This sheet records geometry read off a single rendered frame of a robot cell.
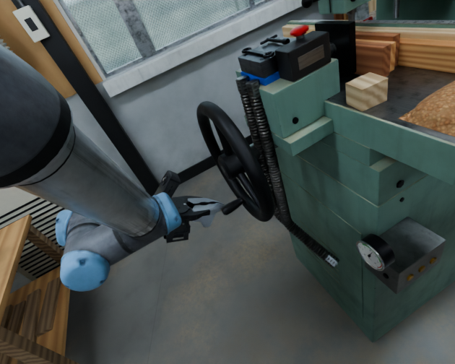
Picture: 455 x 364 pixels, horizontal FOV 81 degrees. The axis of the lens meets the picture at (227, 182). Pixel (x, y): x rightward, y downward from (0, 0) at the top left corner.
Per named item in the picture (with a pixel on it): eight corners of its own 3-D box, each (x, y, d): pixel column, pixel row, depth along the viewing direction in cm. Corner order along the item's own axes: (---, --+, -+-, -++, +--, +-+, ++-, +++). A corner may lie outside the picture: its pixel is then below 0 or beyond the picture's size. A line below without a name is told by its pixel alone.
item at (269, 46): (241, 77, 54) (233, 49, 50) (287, 54, 55) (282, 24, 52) (278, 91, 43) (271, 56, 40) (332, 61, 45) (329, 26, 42)
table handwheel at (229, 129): (176, 90, 60) (235, 144, 38) (251, 52, 63) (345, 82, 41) (217, 181, 79) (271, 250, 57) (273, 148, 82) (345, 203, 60)
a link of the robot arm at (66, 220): (58, 258, 53) (63, 232, 60) (118, 249, 57) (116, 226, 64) (51, 225, 50) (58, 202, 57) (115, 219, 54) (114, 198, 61)
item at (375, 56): (317, 66, 61) (314, 41, 57) (323, 63, 61) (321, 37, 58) (382, 79, 47) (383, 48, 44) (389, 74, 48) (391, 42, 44)
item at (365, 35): (318, 57, 64) (315, 32, 61) (323, 54, 65) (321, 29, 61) (391, 68, 49) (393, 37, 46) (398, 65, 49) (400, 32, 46)
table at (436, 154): (213, 104, 80) (206, 84, 76) (297, 60, 84) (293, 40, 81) (399, 227, 32) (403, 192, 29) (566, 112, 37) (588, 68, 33)
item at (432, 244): (362, 267, 60) (362, 246, 55) (404, 237, 62) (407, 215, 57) (396, 297, 54) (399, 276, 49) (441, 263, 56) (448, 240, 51)
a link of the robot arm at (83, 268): (110, 241, 43) (110, 206, 52) (45, 278, 42) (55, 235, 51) (136, 269, 48) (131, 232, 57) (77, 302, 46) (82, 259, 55)
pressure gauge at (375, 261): (355, 258, 55) (354, 235, 50) (370, 249, 56) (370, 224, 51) (382, 282, 50) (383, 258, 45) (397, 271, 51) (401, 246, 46)
